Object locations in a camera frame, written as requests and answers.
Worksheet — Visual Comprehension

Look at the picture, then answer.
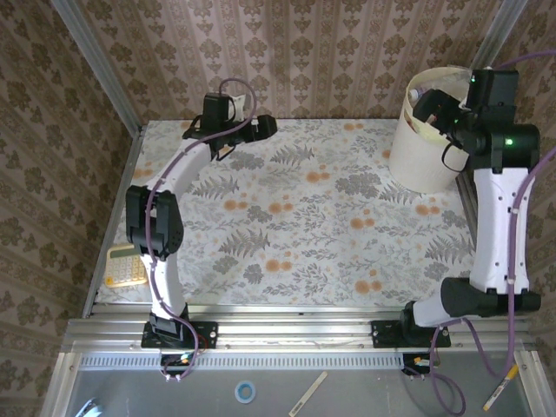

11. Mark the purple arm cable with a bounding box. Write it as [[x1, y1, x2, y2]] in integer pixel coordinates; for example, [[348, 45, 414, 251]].
[[427, 50, 556, 416], [145, 77, 258, 383]]

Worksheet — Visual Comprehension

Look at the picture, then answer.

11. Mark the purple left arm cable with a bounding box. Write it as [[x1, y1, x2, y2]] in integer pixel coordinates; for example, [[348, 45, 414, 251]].
[[145, 77, 258, 383]]

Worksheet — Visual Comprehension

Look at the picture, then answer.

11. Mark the pale yellow bin liner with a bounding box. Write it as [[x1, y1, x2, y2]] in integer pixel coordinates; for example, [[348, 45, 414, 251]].
[[403, 65, 470, 147]]

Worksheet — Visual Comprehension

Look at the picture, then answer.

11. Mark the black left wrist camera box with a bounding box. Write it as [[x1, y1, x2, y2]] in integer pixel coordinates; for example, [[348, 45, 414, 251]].
[[202, 92, 249, 125]]

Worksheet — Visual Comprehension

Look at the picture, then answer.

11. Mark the floral tablecloth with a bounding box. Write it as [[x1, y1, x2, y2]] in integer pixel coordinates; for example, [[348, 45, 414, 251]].
[[93, 117, 507, 308]]

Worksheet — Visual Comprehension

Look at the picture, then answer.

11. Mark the wooden stick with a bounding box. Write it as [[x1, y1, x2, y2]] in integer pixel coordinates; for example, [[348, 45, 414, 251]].
[[288, 370, 329, 417]]

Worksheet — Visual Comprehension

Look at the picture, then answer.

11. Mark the silver metal clip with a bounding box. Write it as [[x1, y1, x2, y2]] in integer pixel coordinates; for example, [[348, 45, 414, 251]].
[[76, 397, 103, 417]]

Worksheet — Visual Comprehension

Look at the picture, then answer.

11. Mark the blue tape roll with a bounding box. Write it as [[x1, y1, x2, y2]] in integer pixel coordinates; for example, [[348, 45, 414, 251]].
[[234, 380, 257, 404]]

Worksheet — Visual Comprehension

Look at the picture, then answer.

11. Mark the grey slotted cable duct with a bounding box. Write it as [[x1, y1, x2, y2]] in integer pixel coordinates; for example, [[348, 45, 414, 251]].
[[80, 350, 407, 371]]

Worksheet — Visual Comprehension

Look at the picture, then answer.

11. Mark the wire connector bundle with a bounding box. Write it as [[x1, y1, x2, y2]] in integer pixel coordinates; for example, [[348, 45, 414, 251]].
[[160, 350, 203, 383], [401, 352, 435, 379]]

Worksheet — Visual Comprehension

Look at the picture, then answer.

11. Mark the beige calculator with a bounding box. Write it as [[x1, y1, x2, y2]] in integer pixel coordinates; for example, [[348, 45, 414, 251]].
[[105, 243, 149, 289]]

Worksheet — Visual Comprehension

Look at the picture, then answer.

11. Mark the aluminium frame post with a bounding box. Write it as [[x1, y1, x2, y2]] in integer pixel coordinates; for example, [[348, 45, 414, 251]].
[[50, 0, 147, 136], [471, 0, 529, 73]]

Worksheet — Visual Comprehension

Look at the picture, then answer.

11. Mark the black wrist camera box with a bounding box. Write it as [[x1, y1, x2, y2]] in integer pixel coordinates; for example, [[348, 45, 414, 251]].
[[467, 68, 520, 108], [202, 92, 249, 125]]

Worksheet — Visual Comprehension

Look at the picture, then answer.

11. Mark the aluminium side rail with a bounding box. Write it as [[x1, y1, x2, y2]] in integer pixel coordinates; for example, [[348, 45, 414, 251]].
[[82, 123, 147, 316], [453, 171, 479, 231]]

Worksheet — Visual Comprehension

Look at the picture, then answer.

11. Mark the yellow marker pen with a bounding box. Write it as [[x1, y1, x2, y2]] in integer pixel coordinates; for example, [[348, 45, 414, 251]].
[[481, 363, 520, 413]]

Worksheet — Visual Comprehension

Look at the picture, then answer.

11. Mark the white plastic bin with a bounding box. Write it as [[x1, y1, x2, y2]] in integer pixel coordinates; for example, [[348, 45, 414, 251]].
[[387, 64, 470, 195]]

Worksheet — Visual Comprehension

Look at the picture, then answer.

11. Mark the long aluminium base rail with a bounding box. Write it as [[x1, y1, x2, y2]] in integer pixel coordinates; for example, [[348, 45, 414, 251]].
[[60, 303, 538, 354]]

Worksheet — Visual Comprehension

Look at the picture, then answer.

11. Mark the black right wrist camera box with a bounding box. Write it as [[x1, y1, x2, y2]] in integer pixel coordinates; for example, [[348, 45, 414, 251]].
[[467, 68, 520, 108]]

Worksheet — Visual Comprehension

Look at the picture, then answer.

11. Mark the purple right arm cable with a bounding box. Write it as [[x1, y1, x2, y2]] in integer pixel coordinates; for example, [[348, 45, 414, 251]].
[[427, 50, 556, 416]]

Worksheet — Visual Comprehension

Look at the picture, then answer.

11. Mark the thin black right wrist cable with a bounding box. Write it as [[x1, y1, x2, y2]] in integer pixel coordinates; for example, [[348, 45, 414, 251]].
[[440, 142, 468, 173]]

